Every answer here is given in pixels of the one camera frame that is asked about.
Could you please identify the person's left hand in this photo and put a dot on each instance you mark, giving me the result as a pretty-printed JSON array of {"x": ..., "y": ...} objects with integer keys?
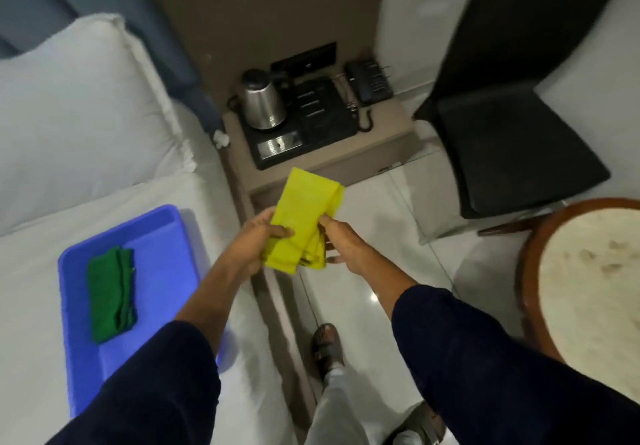
[{"x": 250, "y": 250}]

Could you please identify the person's right hand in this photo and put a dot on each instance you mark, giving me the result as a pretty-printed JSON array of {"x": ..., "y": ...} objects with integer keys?
[{"x": 345, "y": 247}]

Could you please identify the person's right thumb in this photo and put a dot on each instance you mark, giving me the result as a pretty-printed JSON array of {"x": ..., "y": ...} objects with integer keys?
[{"x": 328, "y": 221}]

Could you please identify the person's left thumb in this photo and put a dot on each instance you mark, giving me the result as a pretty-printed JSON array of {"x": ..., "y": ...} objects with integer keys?
[{"x": 281, "y": 232}]

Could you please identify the yellow cloth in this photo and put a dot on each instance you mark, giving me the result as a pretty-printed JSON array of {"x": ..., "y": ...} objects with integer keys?
[{"x": 302, "y": 220}]

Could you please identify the person's right forearm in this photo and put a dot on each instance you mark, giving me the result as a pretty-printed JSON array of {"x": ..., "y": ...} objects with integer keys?
[{"x": 490, "y": 359}]

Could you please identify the person's left forearm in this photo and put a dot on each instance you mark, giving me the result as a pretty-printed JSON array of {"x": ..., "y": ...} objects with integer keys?
[{"x": 175, "y": 349}]

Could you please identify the beige bedside table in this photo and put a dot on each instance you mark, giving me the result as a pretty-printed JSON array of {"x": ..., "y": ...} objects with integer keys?
[{"x": 325, "y": 155}]

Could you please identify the black kettle tray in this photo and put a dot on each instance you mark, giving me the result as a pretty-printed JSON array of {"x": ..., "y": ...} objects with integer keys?
[{"x": 305, "y": 125}]

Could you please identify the crumpled white tissue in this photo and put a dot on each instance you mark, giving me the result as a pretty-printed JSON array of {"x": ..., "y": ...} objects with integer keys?
[{"x": 220, "y": 138}]

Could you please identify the person's left sandal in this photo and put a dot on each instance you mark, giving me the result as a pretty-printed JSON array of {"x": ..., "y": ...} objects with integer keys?
[{"x": 327, "y": 347}]

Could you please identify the person's sandal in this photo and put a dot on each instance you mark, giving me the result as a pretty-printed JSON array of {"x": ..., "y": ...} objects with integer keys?
[
  {"x": 327, "y": 347},
  {"x": 417, "y": 424}
]

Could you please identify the white bed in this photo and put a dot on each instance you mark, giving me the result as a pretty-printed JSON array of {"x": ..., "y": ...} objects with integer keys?
[{"x": 150, "y": 240}]

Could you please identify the steel electric kettle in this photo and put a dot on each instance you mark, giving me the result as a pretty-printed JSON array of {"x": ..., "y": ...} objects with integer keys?
[{"x": 261, "y": 100}]

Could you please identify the black desk telephone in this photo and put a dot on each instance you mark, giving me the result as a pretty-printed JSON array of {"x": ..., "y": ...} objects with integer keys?
[{"x": 369, "y": 81}]

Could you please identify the blue plastic tray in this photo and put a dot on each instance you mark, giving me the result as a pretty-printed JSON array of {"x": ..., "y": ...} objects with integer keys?
[{"x": 135, "y": 280}]

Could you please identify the green folded cloth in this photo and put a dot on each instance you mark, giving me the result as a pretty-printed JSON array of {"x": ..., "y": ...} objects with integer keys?
[{"x": 111, "y": 294}]

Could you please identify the person's grey trouser leg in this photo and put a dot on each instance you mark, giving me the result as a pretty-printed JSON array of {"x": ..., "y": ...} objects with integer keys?
[{"x": 335, "y": 409}]

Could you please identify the black chair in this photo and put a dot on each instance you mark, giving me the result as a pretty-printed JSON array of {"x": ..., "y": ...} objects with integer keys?
[{"x": 510, "y": 100}]

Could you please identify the person's right sandal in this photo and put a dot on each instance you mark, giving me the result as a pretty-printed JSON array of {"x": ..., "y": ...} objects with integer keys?
[{"x": 417, "y": 424}]

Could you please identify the white pillow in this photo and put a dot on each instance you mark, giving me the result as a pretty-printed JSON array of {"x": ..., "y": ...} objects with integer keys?
[{"x": 82, "y": 120}]

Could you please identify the round marble top table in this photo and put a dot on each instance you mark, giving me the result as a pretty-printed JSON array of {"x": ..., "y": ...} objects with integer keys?
[{"x": 585, "y": 290}]

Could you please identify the blue padded headboard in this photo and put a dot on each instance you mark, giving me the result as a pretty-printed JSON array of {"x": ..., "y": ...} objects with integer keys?
[{"x": 110, "y": 25}]

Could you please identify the black wall socket panel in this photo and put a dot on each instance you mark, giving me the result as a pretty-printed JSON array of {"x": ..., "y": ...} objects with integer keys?
[{"x": 304, "y": 61}]

